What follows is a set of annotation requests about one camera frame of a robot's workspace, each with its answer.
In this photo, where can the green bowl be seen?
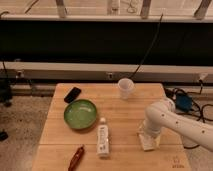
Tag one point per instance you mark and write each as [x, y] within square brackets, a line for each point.
[80, 114]

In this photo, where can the grey wall rail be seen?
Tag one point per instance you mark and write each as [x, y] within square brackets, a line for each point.
[106, 72]

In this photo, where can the black chair base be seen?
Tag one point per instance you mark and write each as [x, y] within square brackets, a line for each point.
[5, 97]

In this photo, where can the white rectangular sponge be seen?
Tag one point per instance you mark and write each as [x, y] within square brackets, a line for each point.
[149, 143]

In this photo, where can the white plastic bottle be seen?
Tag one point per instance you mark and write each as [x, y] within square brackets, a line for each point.
[103, 139]

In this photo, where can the red brown tool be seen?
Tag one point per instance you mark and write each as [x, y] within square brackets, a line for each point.
[76, 158]

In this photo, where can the blue box on floor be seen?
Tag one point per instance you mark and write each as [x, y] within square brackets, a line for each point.
[183, 102]

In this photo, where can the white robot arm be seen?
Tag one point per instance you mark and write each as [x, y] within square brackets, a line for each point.
[161, 114]

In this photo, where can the black phone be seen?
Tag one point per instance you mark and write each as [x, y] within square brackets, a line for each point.
[72, 95]

